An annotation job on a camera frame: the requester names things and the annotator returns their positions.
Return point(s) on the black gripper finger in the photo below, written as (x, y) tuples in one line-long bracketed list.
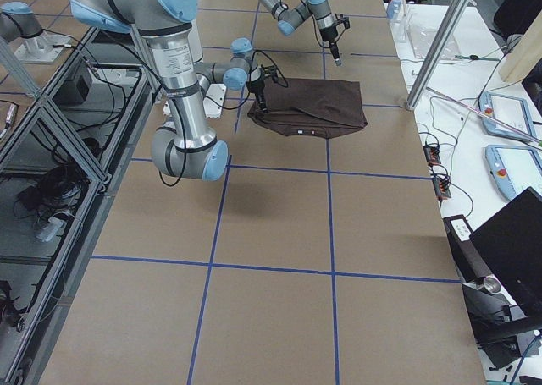
[(262, 106), (335, 52)]

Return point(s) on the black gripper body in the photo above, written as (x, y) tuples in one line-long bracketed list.
[(329, 35), (257, 87)]

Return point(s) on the dark brown t-shirt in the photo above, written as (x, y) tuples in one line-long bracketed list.
[(319, 108)]

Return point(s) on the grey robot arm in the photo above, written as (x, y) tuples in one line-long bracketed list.
[(291, 14), (185, 146)]

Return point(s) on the clear acrylic tray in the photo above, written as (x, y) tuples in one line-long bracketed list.
[(415, 25)]

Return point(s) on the far teach pendant tablet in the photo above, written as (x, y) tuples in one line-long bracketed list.
[(513, 111)]

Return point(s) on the teach pendant tablet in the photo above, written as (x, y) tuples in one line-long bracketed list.
[(514, 169), (513, 111)]

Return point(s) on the near teach pendant tablet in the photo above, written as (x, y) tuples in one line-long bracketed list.
[(514, 169)]

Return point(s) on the long reacher grabber tool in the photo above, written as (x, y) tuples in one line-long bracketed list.
[(490, 118)]

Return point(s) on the black laptop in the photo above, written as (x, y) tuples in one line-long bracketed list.
[(510, 245)]

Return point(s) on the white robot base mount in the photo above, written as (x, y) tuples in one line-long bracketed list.
[(214, 101)]

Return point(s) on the aluminium frame post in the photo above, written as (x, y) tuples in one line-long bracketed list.
[(451, 19)]

